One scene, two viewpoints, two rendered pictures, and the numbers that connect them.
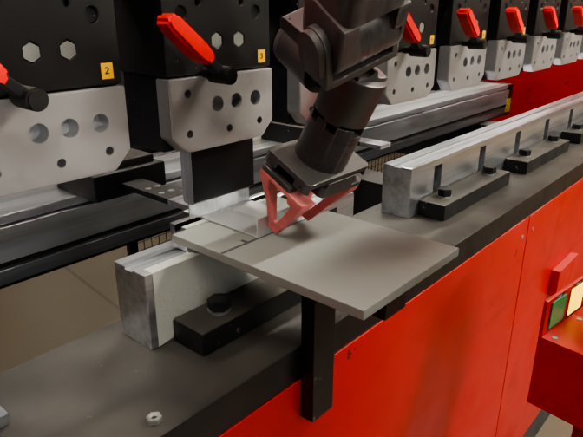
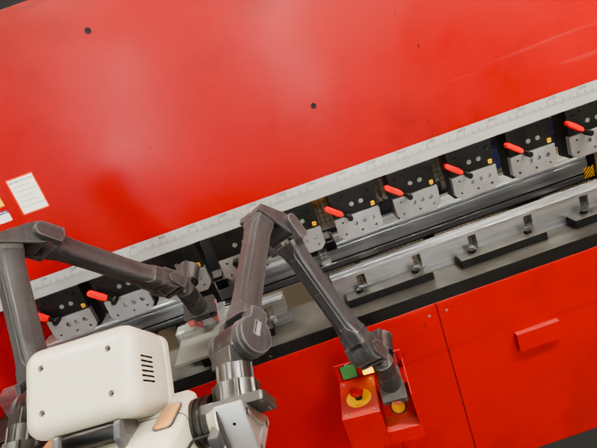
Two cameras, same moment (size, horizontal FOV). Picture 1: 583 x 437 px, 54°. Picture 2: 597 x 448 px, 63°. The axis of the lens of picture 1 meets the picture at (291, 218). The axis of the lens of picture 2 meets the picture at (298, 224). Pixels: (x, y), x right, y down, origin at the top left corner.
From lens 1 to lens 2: 1.42 m
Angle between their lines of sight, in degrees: 47
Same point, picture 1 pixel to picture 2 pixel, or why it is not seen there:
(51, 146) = (130, 307)
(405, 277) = (201, 356)
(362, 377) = (266, 381)
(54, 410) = not seen: hidden behind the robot
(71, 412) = not seen: hidden behind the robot
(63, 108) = (130, 297)
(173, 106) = not seen: hidden behind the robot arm
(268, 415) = (208, 388)
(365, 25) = (160, 287)
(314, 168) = (191, 313)
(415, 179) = (338, 284)
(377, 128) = (391, 230)
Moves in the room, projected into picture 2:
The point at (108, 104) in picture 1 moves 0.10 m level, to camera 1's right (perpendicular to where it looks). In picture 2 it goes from (143, 293) to (157, 297)
